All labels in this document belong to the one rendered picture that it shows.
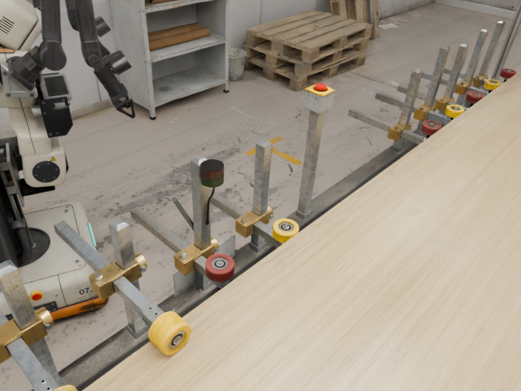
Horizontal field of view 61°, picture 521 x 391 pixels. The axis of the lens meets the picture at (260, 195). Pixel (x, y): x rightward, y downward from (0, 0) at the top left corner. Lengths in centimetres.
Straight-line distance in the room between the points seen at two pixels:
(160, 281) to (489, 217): 160
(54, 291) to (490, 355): 171
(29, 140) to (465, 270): 161
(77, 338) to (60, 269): 33
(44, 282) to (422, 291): 158
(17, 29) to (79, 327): 132
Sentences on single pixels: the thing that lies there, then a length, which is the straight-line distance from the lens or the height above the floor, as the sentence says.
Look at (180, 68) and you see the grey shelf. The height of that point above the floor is 16.
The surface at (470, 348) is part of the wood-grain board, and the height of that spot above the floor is 90.
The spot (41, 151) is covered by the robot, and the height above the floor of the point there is 82.
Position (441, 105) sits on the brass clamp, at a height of 81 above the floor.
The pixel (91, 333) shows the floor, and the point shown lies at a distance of 231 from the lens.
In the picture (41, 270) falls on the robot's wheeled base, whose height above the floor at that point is 28.
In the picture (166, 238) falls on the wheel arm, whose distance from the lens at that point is 139.
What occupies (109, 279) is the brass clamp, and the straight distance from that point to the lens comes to 115.
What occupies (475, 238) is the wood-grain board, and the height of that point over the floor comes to 90.
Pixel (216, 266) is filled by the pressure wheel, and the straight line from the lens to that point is 124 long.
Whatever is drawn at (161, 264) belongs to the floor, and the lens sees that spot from 254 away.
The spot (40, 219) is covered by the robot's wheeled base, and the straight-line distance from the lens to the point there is 253.
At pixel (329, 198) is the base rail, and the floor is 70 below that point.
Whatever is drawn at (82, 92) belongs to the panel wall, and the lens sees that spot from 407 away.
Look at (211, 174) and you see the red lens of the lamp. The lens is 111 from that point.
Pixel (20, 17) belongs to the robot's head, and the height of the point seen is 133.
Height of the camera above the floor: 179
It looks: 36 degrees down
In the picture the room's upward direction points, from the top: 4 degrees clockwise
